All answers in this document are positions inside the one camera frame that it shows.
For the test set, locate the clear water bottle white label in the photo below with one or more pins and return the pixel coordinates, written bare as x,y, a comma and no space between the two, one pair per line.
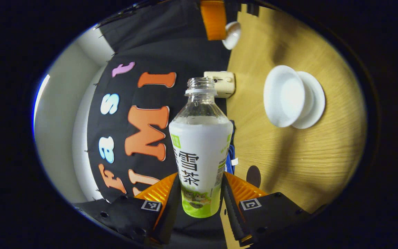
199,155

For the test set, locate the black backdrop cloth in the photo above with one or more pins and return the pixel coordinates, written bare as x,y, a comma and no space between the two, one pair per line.
150,52

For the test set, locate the cream toaster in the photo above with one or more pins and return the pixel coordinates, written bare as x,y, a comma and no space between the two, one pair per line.
223,84

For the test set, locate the white saucer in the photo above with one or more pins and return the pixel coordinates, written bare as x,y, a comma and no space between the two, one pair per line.
319,100

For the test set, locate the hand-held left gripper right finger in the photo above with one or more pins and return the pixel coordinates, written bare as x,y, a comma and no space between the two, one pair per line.
231,214

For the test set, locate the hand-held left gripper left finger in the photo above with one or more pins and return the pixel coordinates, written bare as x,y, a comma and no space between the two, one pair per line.
166,221

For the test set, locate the blue cloth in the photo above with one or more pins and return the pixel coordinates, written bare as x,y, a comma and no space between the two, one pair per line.
231,166

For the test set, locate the white teacup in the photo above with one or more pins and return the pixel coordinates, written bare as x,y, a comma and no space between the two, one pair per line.
283,97

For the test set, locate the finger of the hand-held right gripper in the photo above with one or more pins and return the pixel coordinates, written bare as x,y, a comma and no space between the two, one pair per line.
252,9
213,20

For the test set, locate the dark round coaster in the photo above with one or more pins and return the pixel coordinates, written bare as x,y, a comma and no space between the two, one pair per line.
253,176

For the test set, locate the white teacup lid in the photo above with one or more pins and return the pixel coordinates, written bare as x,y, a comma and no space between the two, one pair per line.
233,34

